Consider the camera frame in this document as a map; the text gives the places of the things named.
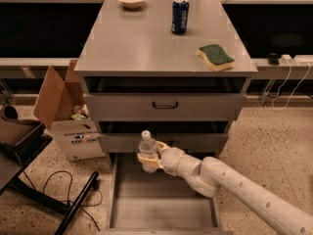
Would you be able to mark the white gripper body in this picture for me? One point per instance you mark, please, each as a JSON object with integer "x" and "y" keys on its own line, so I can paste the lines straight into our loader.
{"x": 170, "y": 161}

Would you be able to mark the bottom grey drawer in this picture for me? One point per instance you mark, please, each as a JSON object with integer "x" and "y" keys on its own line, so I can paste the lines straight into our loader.
{"x": 156, "y": 204}

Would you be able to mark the clear plastic water bottle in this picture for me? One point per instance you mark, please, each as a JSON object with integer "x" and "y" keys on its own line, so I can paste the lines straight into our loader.
{"x": 148, "y": 146}

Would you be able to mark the white power strip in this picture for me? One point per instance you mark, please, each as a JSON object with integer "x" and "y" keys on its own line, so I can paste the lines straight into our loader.
{"x": 299, "y": 59}

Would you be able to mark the black charger block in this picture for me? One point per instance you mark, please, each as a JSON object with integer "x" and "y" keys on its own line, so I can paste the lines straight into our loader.
{"x": 273, "y": 59}

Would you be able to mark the open cardboard box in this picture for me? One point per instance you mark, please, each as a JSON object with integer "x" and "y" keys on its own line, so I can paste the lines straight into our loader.
{"x": 61, "y": 108}

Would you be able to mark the grey drawer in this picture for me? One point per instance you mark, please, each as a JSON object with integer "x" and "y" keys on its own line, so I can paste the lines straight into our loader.
{"x": 156, "y": 204}
{"x": 192, "y": 136}
{"x": 125, "y": 98}

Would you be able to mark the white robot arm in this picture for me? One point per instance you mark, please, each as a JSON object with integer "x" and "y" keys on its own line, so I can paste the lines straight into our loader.
{"x": 208, "y": 175}

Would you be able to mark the grey drawer cabinet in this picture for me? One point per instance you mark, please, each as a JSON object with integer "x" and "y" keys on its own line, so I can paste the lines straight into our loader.
{"x": 140, "y": 43}

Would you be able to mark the blue Pepsi can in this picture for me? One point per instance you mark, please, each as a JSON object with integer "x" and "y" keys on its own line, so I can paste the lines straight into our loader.
{"x": 180, "y": 12}

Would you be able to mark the middle grey drawer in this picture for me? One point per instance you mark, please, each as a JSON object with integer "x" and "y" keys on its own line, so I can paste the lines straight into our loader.
{"x": 192, "y": 136}

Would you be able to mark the green yellow sponge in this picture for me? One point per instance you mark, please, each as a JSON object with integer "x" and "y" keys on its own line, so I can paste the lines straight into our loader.
{"x": 215, "y": 57}

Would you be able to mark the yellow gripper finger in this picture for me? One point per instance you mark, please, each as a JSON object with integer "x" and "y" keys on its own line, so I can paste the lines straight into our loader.
{"x": 149, "y": 161}
{"x": 161, "y": 147}

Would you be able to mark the top grey drawer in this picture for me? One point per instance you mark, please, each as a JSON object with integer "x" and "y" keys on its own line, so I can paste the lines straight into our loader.
{"x": 125, "y": 98}

